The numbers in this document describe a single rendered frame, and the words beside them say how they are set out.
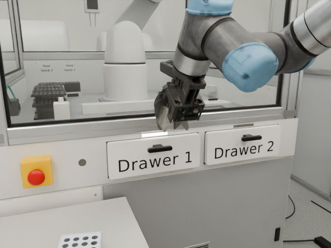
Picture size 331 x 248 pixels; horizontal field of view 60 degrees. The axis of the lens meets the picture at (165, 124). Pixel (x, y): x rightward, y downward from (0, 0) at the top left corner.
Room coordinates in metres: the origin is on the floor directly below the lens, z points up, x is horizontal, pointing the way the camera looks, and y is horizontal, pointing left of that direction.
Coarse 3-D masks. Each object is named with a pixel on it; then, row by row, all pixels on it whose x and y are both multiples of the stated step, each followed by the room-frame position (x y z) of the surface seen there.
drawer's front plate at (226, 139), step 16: (240, 128) 0.93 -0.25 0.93; (256, 128) 0.93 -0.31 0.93; (272, 128) 0.96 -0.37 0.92; (208, 144) 0.87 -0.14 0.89; (224, 144) 0.89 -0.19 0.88; (240, 144) 0.91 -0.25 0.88; (256, 144) 0.94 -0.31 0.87; (208, 160) 0.87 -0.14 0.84; (224, 160) 0.89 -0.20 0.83; (240, 160) 0.92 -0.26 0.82
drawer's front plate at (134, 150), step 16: (112, 144) 0.77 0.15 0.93; (128, 144) 0.78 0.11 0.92; (144, 144) 0.80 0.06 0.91; (176, 144) 0.84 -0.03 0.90; (192, 144) 0.85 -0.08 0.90; (112, 160) 0.77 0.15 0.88; (128, 160) 0.78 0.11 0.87; (160, 160) 0.82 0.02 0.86; (176, 160) 0.84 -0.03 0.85; (192, 160) 0.85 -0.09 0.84; (112, 176) 0.77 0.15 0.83; (128, 176) 0.78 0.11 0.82
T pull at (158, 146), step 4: (160, 144) 0.81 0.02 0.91; (148, 148) 0.78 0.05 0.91; (152, 148) 0.77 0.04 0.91; (156, 148) 0.78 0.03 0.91; (160, 148) 0.78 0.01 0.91; (164, 148) 0.78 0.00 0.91; (168, 148) 0.79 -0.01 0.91; (148, 152) 0.77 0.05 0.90; (152, 152) 0.77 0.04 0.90; (156, 152) 0.78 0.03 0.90
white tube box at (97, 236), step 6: (72, 234) 0.54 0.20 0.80; (78, 234) 0.54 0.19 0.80; (84, 234) 0.54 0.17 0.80; (90, 234) 0.54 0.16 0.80; (96, 234) 0.54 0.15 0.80; (60, 240) 0.52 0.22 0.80; (66, 240) 0.53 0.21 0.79; (72, 240) 0.52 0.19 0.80; (78, 240) 0.52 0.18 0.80; (84, 240) 0.52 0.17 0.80; (90, 240) 0.52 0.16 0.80; (96, 240) 0.52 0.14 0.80; (60, 246) 0.50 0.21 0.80; (66, 246) 0.51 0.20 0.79; (72, 246) 0.51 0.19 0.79; (78, 246) 0.50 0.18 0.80; (84, 246) 0.50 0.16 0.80; (90, 246) 0.50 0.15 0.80; (96, 246) 0.50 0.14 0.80
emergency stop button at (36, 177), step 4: (32, 172) 0.65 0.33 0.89; (36, 172) 0.65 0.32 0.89; (40, 172) 0.66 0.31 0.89; (28, 176) 0.65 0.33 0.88; (32, 176) 0.65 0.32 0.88; (36, 176) 0.65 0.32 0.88; (40, 176) 0.65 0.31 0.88; (44, 176) 0.66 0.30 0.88; (28, 180) 0.65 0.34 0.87; (32, 180) 0.65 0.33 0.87; (36, 180) 0.65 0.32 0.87; (40, 180) 0.65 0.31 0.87; (32, 184) 0.65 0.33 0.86; (36, 184) 0.65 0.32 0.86; (40, 184) 0.66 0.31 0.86
